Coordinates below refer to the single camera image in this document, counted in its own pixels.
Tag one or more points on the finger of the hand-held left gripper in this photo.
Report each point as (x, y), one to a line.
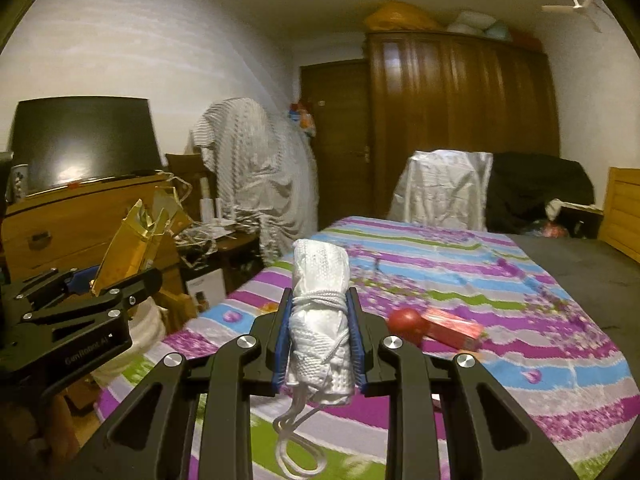
(55, 285)
(125, 292)

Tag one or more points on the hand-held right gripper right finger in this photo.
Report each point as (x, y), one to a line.
(357, 355)

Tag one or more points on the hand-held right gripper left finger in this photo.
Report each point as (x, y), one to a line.
(282, 355)

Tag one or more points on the gold foil packet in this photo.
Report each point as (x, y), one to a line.
(131, 245)

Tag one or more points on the white plastic bag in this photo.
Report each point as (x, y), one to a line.
(145, 340)

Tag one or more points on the white mesh bag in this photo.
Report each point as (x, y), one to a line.
(320, 270)

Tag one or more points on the wooden dresser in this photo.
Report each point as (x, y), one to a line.
(55, 230)

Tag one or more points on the red ball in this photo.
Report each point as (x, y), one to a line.
(407, 325)

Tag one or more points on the white product box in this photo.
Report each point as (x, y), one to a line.
(205, 287)

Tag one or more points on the red carton box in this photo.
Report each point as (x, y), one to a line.
(452, 330)

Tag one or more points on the printed mug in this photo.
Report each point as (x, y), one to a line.
(18, 182)

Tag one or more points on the wooden side table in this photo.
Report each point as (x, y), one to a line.
(230, 250)

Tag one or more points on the striped printed blanket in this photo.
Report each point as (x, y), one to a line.
(450, 285)

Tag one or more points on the white bottles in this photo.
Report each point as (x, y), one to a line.
(212, 208)

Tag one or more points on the black television screen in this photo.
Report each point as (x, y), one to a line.
(80, 140)

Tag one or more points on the grey striped draped cloth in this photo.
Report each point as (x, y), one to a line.
(255, 170)

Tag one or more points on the chair with white cover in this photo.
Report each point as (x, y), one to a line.
(440, 190)

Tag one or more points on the wooden door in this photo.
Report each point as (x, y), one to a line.
(335, 145)

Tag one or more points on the red packet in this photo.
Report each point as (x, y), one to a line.
(547, 230)

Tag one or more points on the colourful hanging ornament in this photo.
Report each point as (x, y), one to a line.
(302, 117)

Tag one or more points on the dark grey mattress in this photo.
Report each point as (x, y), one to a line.
(590, 280)

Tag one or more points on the small white cloth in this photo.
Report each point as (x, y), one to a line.
(554, 208)

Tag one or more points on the black clothing pile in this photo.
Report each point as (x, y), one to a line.
(540, 180)

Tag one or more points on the wooden wardrobe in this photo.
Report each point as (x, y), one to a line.
(460, 120)

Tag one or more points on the dark storage box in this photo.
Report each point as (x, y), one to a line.
(585, 220)

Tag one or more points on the wooden headboard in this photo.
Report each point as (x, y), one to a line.
(622, 210)

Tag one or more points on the orange bag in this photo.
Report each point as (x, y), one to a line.
(400, 17)

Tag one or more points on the pale pillow stack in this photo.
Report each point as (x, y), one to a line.
(477, 25)

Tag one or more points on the white ceiling fan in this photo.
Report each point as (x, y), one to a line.
(575, 6)

